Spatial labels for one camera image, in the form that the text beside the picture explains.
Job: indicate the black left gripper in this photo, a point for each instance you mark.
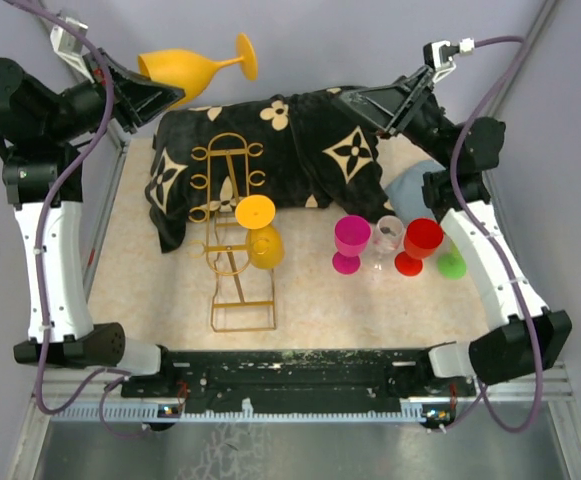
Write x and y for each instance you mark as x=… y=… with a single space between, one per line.
x=136 y=97

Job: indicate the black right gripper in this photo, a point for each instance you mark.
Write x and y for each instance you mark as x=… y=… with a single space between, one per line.
x=389 y=109

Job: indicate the orange plastic wine glass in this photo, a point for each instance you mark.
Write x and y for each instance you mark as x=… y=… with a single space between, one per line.
x=192 y=72

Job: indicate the clear wine glass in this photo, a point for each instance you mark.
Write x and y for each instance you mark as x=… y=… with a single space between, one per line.
x=386 y=239

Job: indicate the pink plastic wine glass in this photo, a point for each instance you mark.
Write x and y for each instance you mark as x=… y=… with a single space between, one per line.
x=351 y=236

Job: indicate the red plastic wine glass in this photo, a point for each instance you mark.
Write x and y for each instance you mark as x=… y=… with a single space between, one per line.
x=423 y=236

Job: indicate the green plastic wine glass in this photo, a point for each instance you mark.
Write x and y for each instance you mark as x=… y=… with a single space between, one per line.
x=451 y=264

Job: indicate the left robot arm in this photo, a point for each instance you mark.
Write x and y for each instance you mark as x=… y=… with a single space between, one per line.
x=42 y=175

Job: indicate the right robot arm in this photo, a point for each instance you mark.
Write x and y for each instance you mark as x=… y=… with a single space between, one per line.
x=524 y=334

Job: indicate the black patterned plush blanket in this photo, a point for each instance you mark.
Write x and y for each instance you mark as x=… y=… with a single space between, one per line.
x=301 y=151

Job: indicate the light blue denim cloth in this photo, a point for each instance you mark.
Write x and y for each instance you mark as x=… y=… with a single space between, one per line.
x=405 y=191

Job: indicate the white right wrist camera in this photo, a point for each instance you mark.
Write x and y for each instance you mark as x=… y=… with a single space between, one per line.
x=439 y=56

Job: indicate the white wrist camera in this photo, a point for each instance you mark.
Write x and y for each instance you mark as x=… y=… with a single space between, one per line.
x=67 y=47
x=439 y=56

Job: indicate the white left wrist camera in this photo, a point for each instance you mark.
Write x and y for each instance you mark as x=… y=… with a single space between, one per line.
x=67 y=47

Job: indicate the gold wire glass rack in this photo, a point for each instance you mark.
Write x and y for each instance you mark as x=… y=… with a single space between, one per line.
x=244 y=298

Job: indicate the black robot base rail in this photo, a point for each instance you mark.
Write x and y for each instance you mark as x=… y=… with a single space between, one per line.
x=312 y=381

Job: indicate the grey cable duct strip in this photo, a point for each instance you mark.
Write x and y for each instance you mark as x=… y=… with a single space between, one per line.
x=117 y=410

